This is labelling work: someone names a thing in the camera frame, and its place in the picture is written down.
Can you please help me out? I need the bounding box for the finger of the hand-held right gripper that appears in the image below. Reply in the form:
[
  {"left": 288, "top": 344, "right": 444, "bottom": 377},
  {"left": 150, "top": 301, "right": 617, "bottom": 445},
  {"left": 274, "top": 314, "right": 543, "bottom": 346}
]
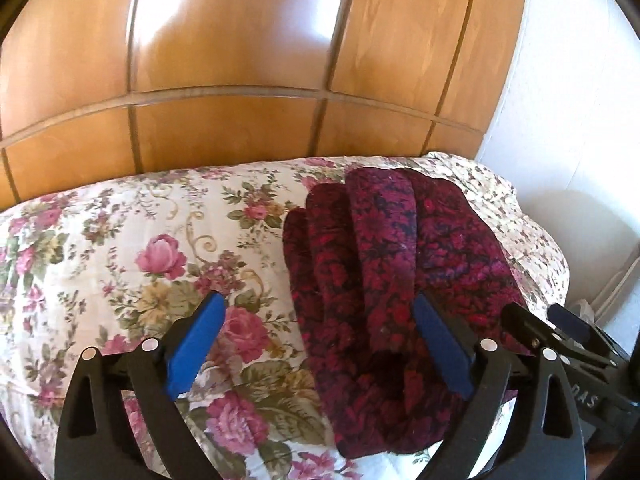
[
  {"left": 547, "top": 304, "right": 591, "bottom": 341},
  {"left": 502, "top": 302, "right": 566, "bottom": 361}
]

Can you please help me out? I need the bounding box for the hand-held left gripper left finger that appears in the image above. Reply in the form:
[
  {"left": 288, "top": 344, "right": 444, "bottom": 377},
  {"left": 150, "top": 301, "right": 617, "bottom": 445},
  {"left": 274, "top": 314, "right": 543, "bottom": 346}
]
[{"left": 55, "top": 290, "right": 228, "bottom": 480}]

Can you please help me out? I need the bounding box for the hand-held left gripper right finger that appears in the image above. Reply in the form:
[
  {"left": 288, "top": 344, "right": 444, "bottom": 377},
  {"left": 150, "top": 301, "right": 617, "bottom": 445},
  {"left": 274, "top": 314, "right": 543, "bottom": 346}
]
[{"left": 412, "top": 292, "right": 586, "bottom": 480}]

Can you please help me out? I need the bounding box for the maroon knitted garment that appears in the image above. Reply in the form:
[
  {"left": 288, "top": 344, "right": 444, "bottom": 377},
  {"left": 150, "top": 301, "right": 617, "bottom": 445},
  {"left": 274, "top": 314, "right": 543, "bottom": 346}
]
[{"left": 282, "top": 166, "right": 531, "bottom": 458}]

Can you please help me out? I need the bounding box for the floral bedspread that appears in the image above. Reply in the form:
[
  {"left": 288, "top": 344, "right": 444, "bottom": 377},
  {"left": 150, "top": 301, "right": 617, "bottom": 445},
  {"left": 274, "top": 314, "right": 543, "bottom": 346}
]
[{"left": 0, "top": 152, "right": 571, "bottom": 480}]

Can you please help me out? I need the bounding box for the wooden wardrobe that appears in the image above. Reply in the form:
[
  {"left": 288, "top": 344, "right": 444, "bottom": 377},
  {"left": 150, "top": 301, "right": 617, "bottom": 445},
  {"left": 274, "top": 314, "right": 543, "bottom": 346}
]
[{"left": 0, "top": 0, "right": 531, "bottom": 211}]

